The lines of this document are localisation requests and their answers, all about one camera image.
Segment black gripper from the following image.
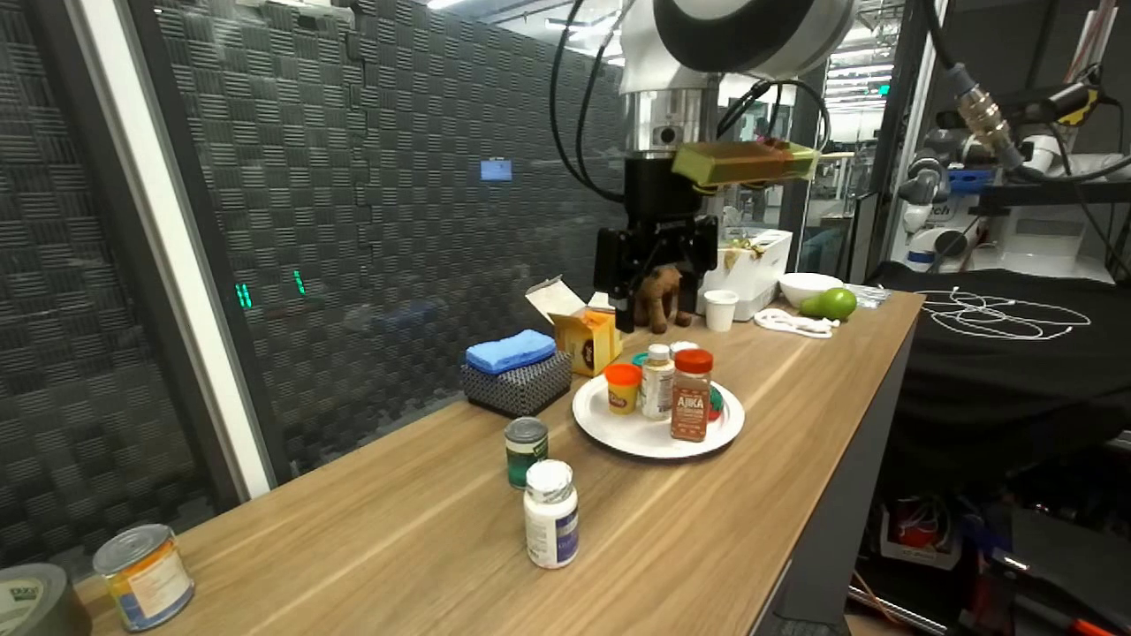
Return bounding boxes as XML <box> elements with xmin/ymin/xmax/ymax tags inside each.
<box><xmin>590</xmin><ymin>151</ymin><xmax>723</xmax><ymax>327</ymax></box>

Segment cream vitamin bottle green label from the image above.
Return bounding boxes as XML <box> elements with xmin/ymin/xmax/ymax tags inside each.
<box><xmin>641</xmin><ymin>340</ymin><xmax>677</xmax><ymax>425</ymax></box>

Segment yellow tub orange lid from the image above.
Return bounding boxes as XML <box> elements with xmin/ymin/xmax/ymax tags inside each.
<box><xmin>602</xmin><ymin>360</ymin><xmax>648</xmax><ymax>416</ymax></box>

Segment spice bottle orange lid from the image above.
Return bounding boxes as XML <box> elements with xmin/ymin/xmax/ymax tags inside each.
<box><xmin>667</xmin><ymin>347</ymin><xmax>718</xmax><ymax>444</ymax></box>

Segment small white bottle blue label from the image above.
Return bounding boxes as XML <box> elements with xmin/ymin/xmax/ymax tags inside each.
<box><xmin>520</xmin><ymin>454</ymin><xmax>583</xmax><ymax>573</ymax></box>

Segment white paper cup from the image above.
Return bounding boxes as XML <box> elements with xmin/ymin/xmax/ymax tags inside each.
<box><xmin>701</xmin><ymin>286</ymin><xmax>743</xmax><ymax>335</ymax></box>

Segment white plastic container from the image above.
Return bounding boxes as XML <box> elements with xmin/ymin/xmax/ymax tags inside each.
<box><xmin>694</xmin><ymin>227</ymin><xmax>795</xmax><ymax>326</ymax></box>

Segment open yellow cardboard box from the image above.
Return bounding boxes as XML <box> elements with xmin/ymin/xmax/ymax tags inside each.
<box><xmin>522</xmin><ymin>275</ymin><xmax>630</xmax><ymax>380</ymax></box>

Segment white bowl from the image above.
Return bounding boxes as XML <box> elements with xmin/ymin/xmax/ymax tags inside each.
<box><xmin>776</xmin><ymin>269</ymin><xmax>846</xmax><ymax>319</ymax></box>

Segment white crumpled paper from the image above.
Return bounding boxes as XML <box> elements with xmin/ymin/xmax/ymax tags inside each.
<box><xmin>753</xmin><ymin>302</ymin><xmax>842</xmax><ymax>343</ymax></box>

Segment white round plate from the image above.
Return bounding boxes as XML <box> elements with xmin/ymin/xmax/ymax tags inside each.
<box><xmin>568</xmin><ymin>368</ymin><xmax>749</xmax><ymax>467</ymax></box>

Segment green apple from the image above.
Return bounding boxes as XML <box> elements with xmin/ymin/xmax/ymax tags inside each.
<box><xmin>818</xmin><ymin>286</ymin><xmax>861</xmax><ymax>326</ymax></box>

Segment small green can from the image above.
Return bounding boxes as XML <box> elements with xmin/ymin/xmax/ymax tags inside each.
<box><xmin>501</xmin><ymin>412</ymin><xmax>551</xmax><ymax>491</ymax></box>

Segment white lab equipment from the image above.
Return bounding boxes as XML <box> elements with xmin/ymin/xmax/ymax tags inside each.
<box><xmin>894</xmin><ymin>130</ymin><xmax>1063</xmax><ymax>277</ymax></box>

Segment black covered table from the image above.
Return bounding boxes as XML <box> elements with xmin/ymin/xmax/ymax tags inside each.
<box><xmin>868</xmin><ymin>260</ymin><xmax>1131</xmax><ymax>473</ymax></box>

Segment tin can orange label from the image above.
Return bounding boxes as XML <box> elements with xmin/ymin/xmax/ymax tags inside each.
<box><xmin>88</xmin><ymin>521</ymin><xmax>197</xmax><ymax>636</ymax></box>

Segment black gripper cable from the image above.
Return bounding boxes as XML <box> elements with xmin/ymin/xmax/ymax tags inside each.
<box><xmin>543</xmin><ymin>0</ymin><xmax>842</xmax><ymax>206</ymax></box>

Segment white coiled cable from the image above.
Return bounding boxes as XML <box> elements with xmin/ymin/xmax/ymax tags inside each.
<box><xmin>919</xmin><ymin>281</ymin><xmax>1097</xmax><ymax>347</ymax></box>

